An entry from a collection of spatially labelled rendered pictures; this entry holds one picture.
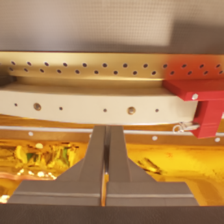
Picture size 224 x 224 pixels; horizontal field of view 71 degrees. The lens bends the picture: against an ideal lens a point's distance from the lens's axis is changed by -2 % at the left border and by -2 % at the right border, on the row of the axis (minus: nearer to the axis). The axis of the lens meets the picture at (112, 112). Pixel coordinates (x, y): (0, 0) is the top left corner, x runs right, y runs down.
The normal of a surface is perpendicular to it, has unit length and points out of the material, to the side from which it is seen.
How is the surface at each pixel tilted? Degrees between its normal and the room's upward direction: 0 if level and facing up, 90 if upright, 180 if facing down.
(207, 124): 90
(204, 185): 89
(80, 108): 90
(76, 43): 62
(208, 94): 90
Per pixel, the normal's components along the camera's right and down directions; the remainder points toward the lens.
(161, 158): -0.13, -0.35
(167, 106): 0.07, 0.44
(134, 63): 0.00, 0.82
